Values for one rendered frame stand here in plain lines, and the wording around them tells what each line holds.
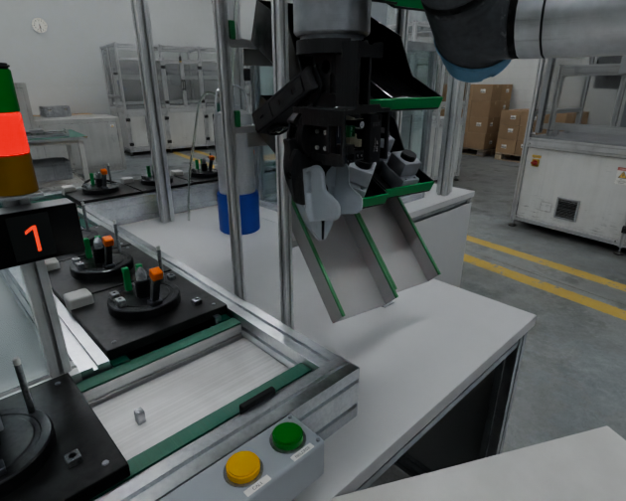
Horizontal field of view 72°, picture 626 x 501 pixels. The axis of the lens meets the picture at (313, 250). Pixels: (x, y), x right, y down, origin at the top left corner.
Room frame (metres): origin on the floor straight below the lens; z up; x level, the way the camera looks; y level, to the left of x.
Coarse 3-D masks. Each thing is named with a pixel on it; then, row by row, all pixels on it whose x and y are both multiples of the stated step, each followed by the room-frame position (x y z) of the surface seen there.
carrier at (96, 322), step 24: (120, 288) 0.81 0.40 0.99; (144, 288) 0.77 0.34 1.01; (168, 288) 0.81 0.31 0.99; (192, 288) 0.85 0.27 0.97; (72, 312) 0.75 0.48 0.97; (96, 312) 0.74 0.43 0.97; (120, 312) 0.71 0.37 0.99; (144, 312) 0.72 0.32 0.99; (168, 312) 0.74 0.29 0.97; (192, 312) 0.74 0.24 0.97; (216, 312) 0.76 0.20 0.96; (96, 336) 0.66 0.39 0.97; (120, 336) 0.66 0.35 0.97; (144, 336) 0.66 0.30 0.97; (168, 336) 0.69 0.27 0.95
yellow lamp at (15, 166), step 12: (0, 156) 0.53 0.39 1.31; (12, 156) 0.54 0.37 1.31; (24, 156) 0.55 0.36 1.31; (0, 168) 0.53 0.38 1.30; (12, 168) 0.53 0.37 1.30; (24, 168) 0.54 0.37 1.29; (0, 180) 0.53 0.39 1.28; (12, 180) 0.53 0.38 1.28; (24, 180) 0.54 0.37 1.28; (36, 180) 0.56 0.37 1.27; (0, 192) 0.53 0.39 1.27; (12, 192) 0.53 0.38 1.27; (24, 192) 0.54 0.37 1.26
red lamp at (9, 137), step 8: (8, 112) 0.56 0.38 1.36; (16, 112) 0.56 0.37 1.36; (0, 120) 0.53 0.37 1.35; (8, 120) 0.54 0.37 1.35; (16, 120) 0.55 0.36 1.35; (0, 128) 0.53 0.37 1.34; (8, 128) 0.54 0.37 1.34; (16, 128) 0.54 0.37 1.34; (24, 128) 0.56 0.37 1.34; (0, 136) 0.53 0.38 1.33; (8, 136) 0.53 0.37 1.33; (16, 136) 0.54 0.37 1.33; (24, 136) 0.56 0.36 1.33; (0, 144) 0.53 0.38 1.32; (8, 144) 0.53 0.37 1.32; (16, 144) 0.54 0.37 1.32; (24, 144) 0.55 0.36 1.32; (0, 152) 0.53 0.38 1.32; (8, 152) 0.53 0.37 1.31; (16, 152) 0.54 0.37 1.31; (24, 152) 0.55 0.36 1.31
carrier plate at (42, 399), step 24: (48, 384) 0.53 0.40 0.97; (72, 384) 0.53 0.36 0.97; (0, 408) 0.48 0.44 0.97; (48, 408) 0.48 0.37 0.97; (72, 408) 0.48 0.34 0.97; (72, 432) 0.43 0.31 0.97; (96, 432) 0.43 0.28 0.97; (96, 456) 0.39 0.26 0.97; (120, 456) 0.39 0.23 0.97; (48, 480) 0.36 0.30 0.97; (72, 480) 0.36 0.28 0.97; (96, 480) 0.36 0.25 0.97; (120, 480) 0.37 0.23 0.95
